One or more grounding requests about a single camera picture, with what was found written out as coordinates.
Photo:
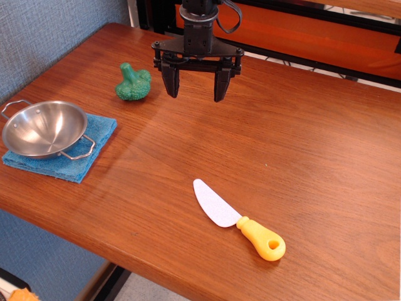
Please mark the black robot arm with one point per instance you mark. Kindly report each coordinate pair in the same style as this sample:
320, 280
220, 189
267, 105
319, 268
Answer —
207, 12

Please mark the orange panel with black frame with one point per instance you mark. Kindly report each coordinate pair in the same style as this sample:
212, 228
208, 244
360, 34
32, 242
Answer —
303, 32

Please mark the green toy broccoli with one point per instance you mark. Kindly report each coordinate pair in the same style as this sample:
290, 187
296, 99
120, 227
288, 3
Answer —
135, 85

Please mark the yellow handled toy knife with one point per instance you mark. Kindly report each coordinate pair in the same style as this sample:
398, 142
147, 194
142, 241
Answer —
268, 244

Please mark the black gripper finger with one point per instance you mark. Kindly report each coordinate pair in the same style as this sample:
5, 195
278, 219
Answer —
170, 76
221, 83

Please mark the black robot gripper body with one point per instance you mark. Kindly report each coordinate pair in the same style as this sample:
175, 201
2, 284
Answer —
198, 50

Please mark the orange object at corner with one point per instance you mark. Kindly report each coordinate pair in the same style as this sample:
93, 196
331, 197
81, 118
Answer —
23, 295

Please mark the stainless steel handled bowl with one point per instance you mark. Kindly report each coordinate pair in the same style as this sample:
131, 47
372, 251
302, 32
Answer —
44, 130

